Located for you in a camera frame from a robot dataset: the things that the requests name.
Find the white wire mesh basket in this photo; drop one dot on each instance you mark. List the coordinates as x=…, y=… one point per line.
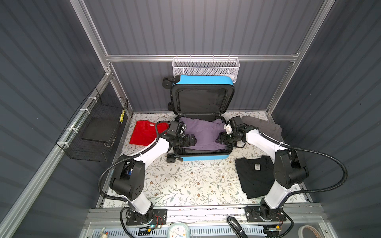
x=207, y=66

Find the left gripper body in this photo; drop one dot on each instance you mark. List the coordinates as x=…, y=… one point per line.
x=177, y=139

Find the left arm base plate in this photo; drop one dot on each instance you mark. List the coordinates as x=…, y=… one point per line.
x=154, y=216

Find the black handle tool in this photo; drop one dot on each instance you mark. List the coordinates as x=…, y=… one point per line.
x=236, y=227

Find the white tape roll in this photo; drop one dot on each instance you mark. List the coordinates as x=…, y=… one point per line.
x=308, y=231

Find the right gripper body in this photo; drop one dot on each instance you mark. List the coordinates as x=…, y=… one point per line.
x=233, y=136

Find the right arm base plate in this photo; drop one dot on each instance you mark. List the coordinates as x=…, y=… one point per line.
x=264, y=214

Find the small white clock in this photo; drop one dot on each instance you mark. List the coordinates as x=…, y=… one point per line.
x=178, y=230

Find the black wire wall basket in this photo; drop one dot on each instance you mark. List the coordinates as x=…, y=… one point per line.
x=94, y=132

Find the yellow marker in basket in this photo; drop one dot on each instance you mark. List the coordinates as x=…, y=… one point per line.
x=122, y=116

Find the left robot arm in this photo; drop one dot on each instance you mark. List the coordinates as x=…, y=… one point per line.
x=129, y=174

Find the red t-shirt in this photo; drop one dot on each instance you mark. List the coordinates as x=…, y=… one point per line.
x=144, y=133

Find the grey folded towel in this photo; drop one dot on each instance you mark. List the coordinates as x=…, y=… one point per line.
x=270, y=129

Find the black t-shirt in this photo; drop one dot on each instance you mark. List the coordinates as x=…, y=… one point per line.
x=255, y=175

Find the blue hardshell suitcase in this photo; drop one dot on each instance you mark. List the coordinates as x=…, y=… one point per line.
x=203, y=98

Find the purple trousers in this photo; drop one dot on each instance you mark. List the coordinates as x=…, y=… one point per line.
x=206, y=133

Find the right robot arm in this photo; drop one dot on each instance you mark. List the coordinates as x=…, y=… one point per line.
x=289, y=166

